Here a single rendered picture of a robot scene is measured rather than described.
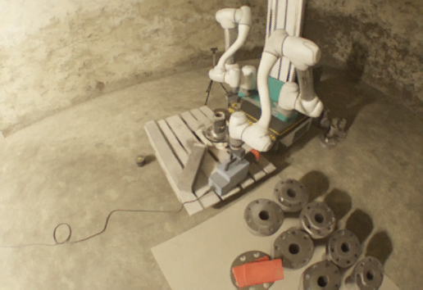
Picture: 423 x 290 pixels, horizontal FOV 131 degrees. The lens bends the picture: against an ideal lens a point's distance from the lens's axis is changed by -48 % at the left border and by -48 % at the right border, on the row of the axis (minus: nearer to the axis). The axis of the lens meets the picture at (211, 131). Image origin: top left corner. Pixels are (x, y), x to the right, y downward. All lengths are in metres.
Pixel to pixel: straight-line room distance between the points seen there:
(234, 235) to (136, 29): 3.32
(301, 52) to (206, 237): 1.30
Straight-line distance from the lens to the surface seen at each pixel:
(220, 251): 1.34
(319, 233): 1.31
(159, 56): 3.68
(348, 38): 5.87
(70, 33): 3.52
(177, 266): 1.33
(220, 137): 1.72
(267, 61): 1.08
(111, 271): 1.49
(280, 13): 1.78
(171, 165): 1.55
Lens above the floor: 1.30
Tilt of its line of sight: 38 degrees down
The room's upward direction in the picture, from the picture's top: 1 degrees counter-clockwise
